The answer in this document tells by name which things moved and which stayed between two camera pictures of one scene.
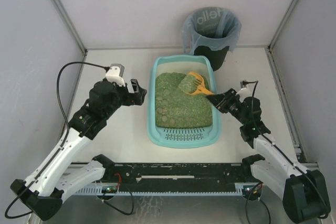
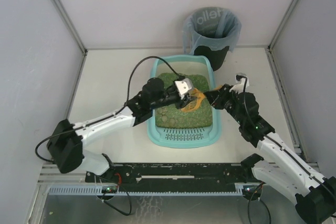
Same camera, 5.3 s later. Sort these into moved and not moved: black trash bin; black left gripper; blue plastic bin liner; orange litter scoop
Moved: orange litter scoop; black left gripper
Not moved: black trash bin; blue plastic bin liner
